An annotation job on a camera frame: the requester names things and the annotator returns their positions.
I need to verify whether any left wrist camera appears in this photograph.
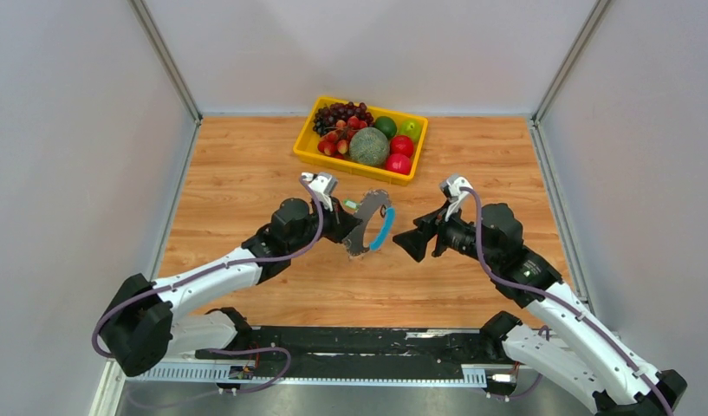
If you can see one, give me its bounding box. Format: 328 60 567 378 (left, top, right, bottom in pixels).
301 172 339 211

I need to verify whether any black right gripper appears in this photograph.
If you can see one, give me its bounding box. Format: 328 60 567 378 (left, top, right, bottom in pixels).
392 199 498 269

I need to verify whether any red apple front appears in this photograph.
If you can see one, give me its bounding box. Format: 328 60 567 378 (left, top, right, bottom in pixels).
385 153 412 175

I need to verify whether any key with green tag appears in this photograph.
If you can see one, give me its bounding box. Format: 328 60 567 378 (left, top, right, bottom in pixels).
343 199 359 210

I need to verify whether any dark purple grape bunch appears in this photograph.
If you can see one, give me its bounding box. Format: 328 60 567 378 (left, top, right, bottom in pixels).
312 101 374 136

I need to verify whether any yellow plastic tray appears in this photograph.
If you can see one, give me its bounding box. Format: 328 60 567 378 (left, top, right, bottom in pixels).
293 96 428 185

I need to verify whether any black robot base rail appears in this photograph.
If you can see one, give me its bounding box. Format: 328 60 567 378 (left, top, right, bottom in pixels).
195 308 517 395

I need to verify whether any red apple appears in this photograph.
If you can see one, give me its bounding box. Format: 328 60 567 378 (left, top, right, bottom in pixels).
389 135 415 158
385 153 412 175

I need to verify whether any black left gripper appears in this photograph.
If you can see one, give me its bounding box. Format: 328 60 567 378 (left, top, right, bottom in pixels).
287 194 362 254

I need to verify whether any green netted melon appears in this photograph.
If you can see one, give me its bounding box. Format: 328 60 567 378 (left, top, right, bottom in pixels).
348 127 389 167

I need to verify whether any red apple rear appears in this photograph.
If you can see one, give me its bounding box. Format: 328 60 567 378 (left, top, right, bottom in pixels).
389 135 415 158

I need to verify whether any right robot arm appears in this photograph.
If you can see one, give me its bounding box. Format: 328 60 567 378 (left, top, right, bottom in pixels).
393 203 687 415

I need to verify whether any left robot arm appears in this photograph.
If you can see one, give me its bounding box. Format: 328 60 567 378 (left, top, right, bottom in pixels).
95 198 363 377

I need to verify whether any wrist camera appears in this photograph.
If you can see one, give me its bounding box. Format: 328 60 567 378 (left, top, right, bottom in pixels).
301 172 339 211
438 173 473 221

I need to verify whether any white slotted cable duct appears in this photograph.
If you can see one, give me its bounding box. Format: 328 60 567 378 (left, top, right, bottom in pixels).
129 360 488 388

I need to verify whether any red cherry cluster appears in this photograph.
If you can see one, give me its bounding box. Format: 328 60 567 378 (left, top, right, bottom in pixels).
317 116 368 159

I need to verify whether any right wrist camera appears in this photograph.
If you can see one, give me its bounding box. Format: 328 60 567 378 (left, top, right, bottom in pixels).
438 173 473 221

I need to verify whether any dark green lime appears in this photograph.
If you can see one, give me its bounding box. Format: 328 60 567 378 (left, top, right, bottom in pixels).
373 116 398 140

